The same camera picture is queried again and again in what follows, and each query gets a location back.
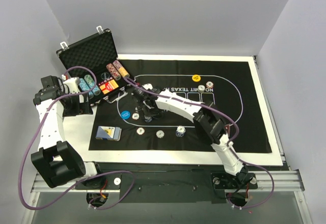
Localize single red 100 chip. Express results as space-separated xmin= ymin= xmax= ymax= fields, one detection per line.
xmin=132 ymin=113 xmax=140 ymax=120

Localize blue blind button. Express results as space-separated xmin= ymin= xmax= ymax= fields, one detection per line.
xmin=120 ymin=110 xmax=131 ymax=120

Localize blue playing card deck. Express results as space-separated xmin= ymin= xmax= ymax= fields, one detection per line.
xmin=95 ymin=126 xmax=122 ymax=141

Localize grey poker chip stack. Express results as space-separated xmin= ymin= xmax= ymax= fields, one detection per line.
xmin=156 ymin=130 xmax=165 ymax=138

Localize blue poker chip stack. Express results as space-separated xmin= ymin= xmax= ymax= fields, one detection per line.
xmin=175 ymin=126 xmax=186 ymax=137

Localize yellow dealer button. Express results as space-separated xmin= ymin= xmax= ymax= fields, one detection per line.
xmin=192 ymin=74 xmax=201 ymax=82

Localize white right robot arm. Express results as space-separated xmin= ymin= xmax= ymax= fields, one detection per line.
xmin=132 ymin=84 xmax=248 ymax=188

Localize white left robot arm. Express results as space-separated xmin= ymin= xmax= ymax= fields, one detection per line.
xmin=31 ymin=76 xmax=105 ymax=189

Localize white table board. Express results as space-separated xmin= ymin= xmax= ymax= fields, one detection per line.
xmin=63 ymin=54 xmax=283 ymax=166

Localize light blue chip roll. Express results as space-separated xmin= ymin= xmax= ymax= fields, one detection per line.
xmin=79 ymin=78 xmax=94 ymax=99

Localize red yellow card box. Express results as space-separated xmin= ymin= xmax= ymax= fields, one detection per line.
xmin=98 ymin=79 xmax=119 ymax=94

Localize black poker felt mat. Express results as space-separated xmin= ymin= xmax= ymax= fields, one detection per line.
xmin=89 ymin=60 xmax=271 ymax=153

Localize tan chip roll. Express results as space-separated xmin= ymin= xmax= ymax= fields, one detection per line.
xmin=113 ymin=60 xmax=130 ymax=78

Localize clear round button in case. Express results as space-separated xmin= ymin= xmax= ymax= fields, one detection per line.
xmin=101 ymin=72 xmax=110 ymax=80

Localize dark red chip roll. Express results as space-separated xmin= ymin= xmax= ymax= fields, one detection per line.
xmin=106 ymin=63 xmax=121 ymax=80

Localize black aluminium poker case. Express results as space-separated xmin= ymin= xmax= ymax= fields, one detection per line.
xmin=56 ymin=26 xmax=133 ymax=104

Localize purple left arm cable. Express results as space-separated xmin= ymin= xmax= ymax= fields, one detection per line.
xmin=19 ymin=66 xmax=135 ymax=211

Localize aluminium mounting rail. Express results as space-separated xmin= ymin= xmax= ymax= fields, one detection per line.
xmin=32 ymin=169 xmax=305 ymax=193

